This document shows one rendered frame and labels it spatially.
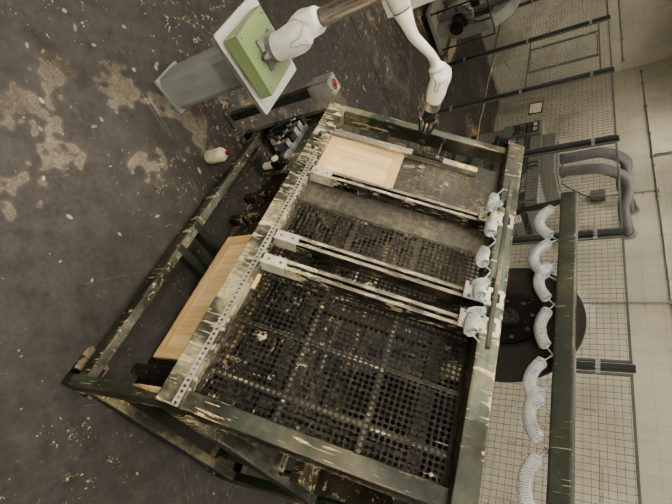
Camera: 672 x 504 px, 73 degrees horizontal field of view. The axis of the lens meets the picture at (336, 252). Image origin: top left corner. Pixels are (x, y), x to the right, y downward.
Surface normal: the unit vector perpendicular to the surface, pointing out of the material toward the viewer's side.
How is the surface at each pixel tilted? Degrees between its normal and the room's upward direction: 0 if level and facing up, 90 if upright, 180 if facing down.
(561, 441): 90
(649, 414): 90
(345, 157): 58
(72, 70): 0
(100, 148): 0
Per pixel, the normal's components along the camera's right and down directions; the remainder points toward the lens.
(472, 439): 0.07, -0.59
